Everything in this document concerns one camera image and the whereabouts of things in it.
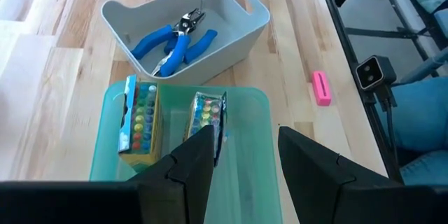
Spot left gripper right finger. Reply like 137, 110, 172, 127
278, 125, 404, 224

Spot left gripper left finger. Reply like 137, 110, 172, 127
138, 125, 215, 224

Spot Crayola crayon box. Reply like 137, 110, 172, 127
184, 91, 229, 167
118, 74, 165, 169

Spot pink rubber eraser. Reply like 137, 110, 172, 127
311, 70, 333, 107

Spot blue-handled pliers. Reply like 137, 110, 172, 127
131, 6, 207, 78
152, 29, 218, 78

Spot grey plastic bin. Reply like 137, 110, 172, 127
100, 0, 271, 87

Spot green translucent plastic tray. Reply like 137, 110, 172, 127
89, 79, 284, 224

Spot person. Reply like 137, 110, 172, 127
379, 76, 448, 186

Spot black metal stand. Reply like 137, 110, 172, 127
323, 0, 448, 85

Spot black camera cable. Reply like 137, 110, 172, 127
376, 85, 400, 164

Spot small black depth camera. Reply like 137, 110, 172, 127
355, 55, 398, 92

